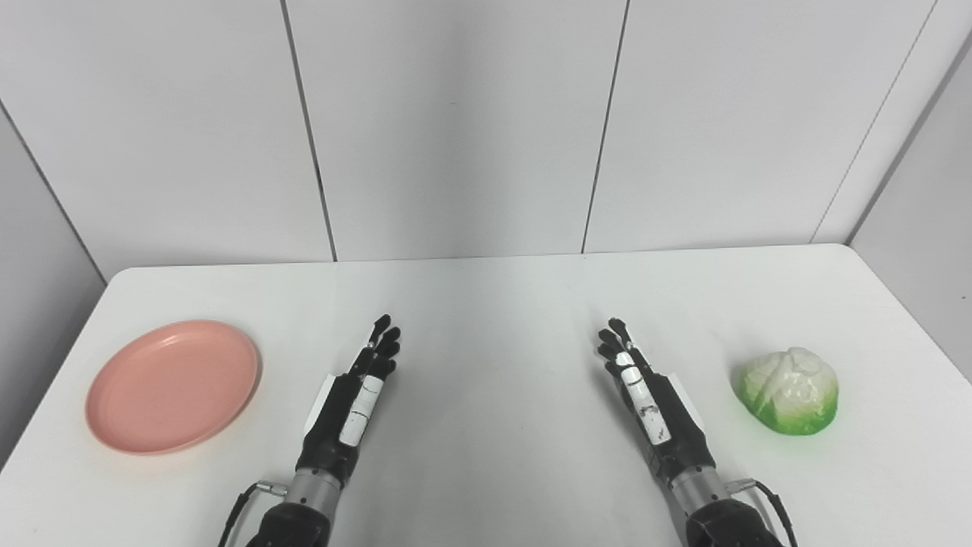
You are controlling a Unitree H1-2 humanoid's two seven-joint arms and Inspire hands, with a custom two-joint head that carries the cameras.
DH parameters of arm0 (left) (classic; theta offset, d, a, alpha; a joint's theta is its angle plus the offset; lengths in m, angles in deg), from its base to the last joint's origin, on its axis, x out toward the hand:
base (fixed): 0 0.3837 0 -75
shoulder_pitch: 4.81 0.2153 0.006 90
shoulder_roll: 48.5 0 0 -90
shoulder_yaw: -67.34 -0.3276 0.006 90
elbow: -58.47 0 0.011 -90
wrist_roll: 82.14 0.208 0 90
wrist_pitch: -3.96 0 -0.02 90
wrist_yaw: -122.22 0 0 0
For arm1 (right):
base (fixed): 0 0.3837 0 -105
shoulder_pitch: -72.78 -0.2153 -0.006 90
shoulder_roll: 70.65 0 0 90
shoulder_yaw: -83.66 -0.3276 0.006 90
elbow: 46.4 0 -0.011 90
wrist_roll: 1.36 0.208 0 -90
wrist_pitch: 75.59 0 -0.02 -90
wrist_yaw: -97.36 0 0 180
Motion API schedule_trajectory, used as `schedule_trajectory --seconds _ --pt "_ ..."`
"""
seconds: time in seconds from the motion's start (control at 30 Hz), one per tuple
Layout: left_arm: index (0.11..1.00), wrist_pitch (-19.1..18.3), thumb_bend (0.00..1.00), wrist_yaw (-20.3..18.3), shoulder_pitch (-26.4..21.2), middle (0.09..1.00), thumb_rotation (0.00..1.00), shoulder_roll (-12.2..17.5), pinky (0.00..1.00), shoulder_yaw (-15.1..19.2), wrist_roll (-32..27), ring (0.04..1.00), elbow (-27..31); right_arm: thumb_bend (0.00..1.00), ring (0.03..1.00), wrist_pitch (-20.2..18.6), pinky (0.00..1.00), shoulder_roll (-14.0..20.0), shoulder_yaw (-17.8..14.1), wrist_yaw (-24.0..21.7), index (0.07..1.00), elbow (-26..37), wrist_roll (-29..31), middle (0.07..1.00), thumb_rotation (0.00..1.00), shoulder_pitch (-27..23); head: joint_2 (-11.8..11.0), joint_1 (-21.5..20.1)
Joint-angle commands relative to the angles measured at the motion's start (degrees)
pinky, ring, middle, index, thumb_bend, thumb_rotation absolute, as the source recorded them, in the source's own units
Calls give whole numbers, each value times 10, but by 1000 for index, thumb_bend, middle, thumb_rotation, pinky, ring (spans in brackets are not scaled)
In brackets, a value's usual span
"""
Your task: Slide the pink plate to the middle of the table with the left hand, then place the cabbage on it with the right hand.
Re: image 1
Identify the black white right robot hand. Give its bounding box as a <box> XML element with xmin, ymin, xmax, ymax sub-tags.
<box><xmin>597</xmin><ymin>318</ymin><xmax>718</xmax><ymax>488</ymax></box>

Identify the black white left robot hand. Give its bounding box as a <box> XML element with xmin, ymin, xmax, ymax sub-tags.
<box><xmin>295</xmin><ymin>314</ymin><xmax>402</xmax><ymax>488</ymax></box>

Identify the green white toy cabbage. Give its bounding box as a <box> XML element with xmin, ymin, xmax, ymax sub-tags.
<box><xmin>731</xmin><ymin>347</ymin><xmax>841</xmax><ymax>438</ymax></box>

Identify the pink round plate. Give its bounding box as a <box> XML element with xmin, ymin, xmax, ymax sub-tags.
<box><xmin>85</xmin><ymin>319</ymin><xmax>264</xmax><ymax>457</ymax></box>

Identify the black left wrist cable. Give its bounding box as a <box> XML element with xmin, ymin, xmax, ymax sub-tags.
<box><xmin>218</xmin><ymin>480</ymin><xmax>289</xmax><ymax>547</ymax></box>

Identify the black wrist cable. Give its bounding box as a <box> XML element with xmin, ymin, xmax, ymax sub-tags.
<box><xmin>218</xmin><ymin>480</ymin><xmax>289</xmax><ymax>547</ymax></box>
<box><xmin>725</xmin><ymin>479</ymin><xmax>799</xmax><ymax>547</ymax></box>

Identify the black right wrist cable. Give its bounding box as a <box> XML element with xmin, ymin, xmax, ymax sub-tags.
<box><xmin>725</xmin><ymin>479</ymin><xmax>799</xmax><ymax>547</ymax></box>

